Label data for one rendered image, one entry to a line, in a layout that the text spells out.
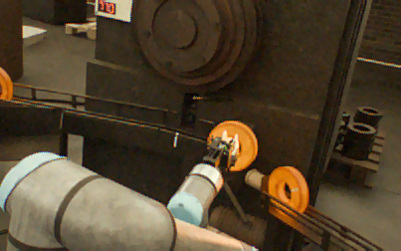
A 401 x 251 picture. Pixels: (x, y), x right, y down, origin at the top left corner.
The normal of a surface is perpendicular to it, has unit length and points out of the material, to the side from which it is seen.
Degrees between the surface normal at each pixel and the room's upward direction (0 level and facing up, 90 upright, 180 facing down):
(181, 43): 90
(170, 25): 90
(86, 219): 61
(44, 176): 34
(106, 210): 44
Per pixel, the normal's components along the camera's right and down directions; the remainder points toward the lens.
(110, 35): -0.37, 0.29
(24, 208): -0.50, 0.07
